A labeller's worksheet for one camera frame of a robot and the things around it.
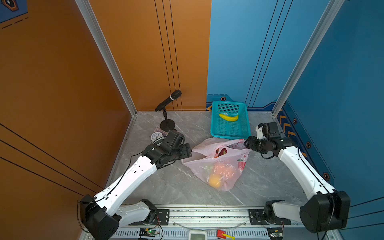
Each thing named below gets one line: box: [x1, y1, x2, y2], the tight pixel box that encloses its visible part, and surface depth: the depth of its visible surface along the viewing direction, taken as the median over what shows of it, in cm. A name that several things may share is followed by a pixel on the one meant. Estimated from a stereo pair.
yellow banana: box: [218, 113, 239, 122], surface depth 117 cm
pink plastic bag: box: [181, 137, 252, 191], surface depth 81 cm
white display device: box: [189, 230, 208, 240], surface depth 68 cm
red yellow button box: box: [216, 229, 236, 240], surface depth 70 cm
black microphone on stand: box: [154, 89, 182, 132], surface depth 98 cm
